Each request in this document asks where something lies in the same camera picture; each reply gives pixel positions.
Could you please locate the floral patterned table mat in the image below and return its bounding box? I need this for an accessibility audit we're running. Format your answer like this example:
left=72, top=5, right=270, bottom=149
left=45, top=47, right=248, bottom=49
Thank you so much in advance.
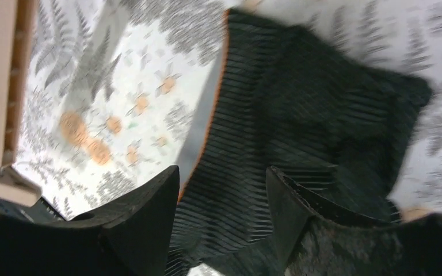
left=0, top=0, right=442, bottom=276

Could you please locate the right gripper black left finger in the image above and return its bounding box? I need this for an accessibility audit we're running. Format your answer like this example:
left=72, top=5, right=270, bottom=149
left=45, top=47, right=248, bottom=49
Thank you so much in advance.
left=0, top=166, right=180, bottom=275

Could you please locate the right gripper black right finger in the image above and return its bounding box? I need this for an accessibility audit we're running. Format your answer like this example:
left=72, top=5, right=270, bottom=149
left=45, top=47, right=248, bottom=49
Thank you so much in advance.
left=265, top=167, right=442, bottom=275

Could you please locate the black underwear orange trim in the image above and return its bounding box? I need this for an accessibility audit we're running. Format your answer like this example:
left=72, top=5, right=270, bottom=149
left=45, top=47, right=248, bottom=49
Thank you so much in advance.
left=165, top=9, right=432, bottom=275

